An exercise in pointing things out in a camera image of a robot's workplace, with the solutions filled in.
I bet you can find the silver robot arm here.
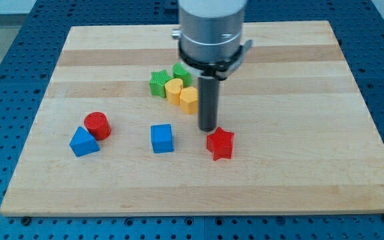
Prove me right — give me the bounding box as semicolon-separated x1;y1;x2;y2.
172;0;253;81

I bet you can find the yellow hexagon block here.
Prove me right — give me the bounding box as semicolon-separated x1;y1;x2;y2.
180;87;198;114

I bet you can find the blue cube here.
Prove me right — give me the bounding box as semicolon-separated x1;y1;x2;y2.
151;124;174;153

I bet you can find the red star block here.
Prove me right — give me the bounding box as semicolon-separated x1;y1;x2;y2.
206;127;235;161

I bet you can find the yellow heart block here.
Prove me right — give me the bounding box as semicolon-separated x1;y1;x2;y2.
165;78;183;106

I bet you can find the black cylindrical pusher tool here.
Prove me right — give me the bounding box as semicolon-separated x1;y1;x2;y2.
198;76;219;132

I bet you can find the green rounded block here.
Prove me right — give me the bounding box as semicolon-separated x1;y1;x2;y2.
172;63;192;87

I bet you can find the green star block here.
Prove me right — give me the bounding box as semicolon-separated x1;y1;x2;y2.
149;69;172;98

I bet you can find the wooden board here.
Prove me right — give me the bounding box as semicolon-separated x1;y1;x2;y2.
0;21;384;217

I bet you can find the red cylinder block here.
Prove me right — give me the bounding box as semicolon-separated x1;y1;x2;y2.
83;112;111;141

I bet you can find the blue triangle block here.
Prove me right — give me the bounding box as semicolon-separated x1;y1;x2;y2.
69;127;100;157

